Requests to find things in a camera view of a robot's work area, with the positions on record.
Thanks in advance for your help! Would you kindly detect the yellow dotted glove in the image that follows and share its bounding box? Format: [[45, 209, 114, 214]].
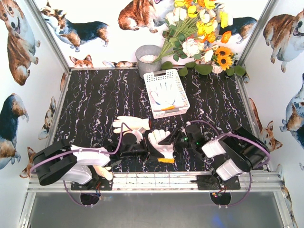
[[148, 129, 175, 164]]

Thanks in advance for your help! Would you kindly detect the blue dotted white glove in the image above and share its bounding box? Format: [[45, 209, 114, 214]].
[[150, 82, 176, 112]]

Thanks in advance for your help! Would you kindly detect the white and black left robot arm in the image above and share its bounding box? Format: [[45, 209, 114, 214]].
[[30, 131, 150, 186]]

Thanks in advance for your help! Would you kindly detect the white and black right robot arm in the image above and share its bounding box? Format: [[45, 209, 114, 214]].
[[155, 122, 270, 183]]

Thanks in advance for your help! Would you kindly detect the white plastic storage basket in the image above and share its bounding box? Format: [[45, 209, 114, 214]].
[[143, 69, 190, 119]]

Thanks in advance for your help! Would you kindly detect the plain white cotton glove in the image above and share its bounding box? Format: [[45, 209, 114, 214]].
[[112, 116, 151, 133]]

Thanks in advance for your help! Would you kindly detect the cream leather glove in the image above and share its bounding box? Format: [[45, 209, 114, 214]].
[[93, 165, 113, 181]]

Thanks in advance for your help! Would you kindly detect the grey metal bucket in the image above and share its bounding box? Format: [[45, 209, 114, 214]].
[[135, 45, 162, 78]]

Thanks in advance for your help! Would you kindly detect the artificial flower bouquet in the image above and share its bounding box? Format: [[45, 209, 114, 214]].
[[153, 0, 256, 76]]

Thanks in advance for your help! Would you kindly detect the aluminium front rail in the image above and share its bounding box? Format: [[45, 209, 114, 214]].
[[27, 170, 284, 193]]

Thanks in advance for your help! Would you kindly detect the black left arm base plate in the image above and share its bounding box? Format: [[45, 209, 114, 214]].
[[71, 175, 113, 190]]

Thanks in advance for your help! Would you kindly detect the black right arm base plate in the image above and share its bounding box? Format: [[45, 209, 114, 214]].
[[190, 175, 241, 190]]

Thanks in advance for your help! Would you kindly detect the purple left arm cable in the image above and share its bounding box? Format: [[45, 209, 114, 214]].
[[29, 122, 133, 208]]

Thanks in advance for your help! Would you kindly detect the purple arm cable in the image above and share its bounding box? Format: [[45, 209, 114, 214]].
[[29, 122, 133, 208], [187, 120, 271, 208]]

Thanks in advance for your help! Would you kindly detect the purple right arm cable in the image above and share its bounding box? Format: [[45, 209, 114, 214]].
[[187, 120, 271, 208]]

